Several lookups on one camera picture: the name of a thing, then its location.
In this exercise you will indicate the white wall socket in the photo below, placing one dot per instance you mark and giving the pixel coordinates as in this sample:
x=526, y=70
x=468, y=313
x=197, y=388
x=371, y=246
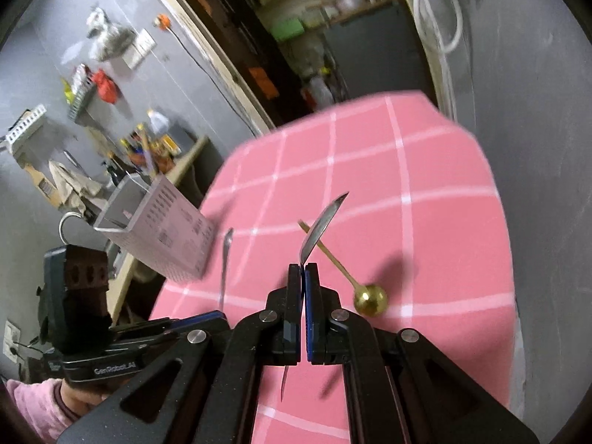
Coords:
x=12, y=340

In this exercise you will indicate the green box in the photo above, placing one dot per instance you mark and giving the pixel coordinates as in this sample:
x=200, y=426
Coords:
x=286, y=30

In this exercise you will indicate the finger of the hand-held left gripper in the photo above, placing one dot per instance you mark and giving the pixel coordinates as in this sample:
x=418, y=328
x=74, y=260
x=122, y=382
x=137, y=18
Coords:
x=185, y=326

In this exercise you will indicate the slim silver spoon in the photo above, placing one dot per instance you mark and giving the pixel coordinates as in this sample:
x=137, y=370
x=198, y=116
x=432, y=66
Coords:
x=224, y=268

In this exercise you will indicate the white perforated bracket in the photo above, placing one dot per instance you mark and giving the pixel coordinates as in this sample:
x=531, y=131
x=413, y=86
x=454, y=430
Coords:
x=25, y=127

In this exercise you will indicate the person's left forearm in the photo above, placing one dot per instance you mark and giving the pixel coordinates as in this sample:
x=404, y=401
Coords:
x=32, y=407

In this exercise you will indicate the red bag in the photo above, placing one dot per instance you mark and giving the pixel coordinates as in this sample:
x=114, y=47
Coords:
x=105, y=85

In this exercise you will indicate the pink checked tablecloth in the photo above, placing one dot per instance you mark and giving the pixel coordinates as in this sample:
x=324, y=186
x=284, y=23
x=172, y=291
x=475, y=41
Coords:
x=370, y=157

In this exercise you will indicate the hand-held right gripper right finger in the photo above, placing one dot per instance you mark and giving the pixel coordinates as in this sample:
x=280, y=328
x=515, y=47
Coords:
x=312, y=296

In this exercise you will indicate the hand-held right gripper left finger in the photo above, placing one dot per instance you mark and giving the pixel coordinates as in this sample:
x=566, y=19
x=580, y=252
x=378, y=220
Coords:
x=294, y=296

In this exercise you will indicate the black cabinet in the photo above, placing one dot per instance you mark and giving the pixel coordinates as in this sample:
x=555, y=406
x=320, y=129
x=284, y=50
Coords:
x=370, y=51

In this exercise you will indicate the white plastic jug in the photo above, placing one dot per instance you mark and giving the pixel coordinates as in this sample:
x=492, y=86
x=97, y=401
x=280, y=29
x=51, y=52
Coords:
x=320, y=92

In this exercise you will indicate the white plastic bottle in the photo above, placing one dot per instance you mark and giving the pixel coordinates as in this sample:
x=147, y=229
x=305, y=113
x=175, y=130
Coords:
x=158, y=122

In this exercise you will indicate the white wall switch panel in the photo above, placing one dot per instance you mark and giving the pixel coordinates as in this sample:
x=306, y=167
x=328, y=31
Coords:
x=138, y=48

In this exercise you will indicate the gold spoon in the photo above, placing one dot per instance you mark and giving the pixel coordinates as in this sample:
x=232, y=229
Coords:
x=370, y=300

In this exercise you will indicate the wooden side table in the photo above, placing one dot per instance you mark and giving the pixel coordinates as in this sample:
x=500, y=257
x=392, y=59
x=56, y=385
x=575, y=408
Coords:
x=185, y=157

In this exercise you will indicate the white perforated utensil case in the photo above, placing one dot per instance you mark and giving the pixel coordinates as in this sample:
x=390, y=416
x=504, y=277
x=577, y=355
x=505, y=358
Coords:
x=171, y=226

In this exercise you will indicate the thin metal knife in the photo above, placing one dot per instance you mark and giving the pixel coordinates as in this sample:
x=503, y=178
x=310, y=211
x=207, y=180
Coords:
x=323, y=224

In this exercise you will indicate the person's left hand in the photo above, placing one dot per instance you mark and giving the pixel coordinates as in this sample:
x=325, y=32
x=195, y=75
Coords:
x=81, y=397

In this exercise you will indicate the beige cloth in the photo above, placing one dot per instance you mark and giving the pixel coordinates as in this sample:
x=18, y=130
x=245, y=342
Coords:
x=69, y=180

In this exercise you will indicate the hanging grey plastic bag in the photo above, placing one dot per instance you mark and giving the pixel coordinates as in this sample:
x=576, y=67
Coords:
x=108, y=37

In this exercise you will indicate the orange wall plug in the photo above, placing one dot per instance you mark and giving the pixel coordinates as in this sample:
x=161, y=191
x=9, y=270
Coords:
x=162, y=21

